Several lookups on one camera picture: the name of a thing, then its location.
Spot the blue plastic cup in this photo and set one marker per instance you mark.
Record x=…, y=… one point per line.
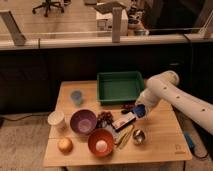
x=76, y=97

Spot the blue object on floor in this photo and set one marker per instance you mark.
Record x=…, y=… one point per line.
x=189, y=140

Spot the white paper cup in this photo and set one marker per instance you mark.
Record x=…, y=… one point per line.
x=57, y=120

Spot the shiny metal cup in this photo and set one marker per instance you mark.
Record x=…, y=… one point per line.
x=138, y=136

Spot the yellow round fruit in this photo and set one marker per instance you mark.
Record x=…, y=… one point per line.
x=65, y=145

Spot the purple bowl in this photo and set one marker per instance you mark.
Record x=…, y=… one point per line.
x=83, y=121

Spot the white cardboard box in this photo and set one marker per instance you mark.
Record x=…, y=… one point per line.
x=105, y=21

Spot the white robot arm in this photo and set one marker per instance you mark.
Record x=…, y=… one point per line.
x=164, y=86

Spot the black white rectangular box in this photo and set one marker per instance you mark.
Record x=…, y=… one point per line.
x=123, y=121

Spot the bunch of dark grapes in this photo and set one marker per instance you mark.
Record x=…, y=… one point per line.
x=104, y=118

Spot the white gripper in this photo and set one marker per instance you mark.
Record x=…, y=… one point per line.
x=148, y=99

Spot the black office chair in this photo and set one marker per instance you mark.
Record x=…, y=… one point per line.
x=47, y=5

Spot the green plastic tray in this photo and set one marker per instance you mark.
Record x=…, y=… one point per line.
x=119, y=87

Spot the yellow banana peel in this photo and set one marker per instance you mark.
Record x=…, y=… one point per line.
x=124, y=136

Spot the orange bowl with egg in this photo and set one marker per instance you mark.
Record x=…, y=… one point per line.
x=101, y=142

